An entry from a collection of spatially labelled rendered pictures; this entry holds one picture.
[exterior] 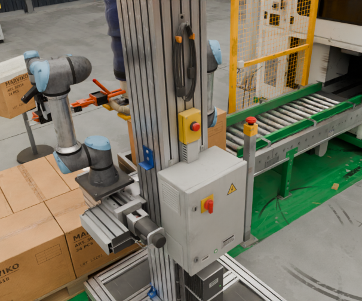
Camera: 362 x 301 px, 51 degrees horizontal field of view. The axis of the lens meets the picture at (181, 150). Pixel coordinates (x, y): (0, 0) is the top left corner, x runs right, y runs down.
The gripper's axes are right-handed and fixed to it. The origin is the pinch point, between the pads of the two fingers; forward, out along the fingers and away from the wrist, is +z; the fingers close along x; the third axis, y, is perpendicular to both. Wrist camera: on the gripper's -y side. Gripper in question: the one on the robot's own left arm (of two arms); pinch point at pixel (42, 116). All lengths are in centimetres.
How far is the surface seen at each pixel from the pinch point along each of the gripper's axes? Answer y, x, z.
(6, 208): -29, 33, 71
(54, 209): -5, 11, 71
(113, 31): 50, -1, -37
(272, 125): 195, -3, 72
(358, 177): 253, -63, 125
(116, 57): 50, 0, -22
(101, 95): 36.7, -0.9, -1.5
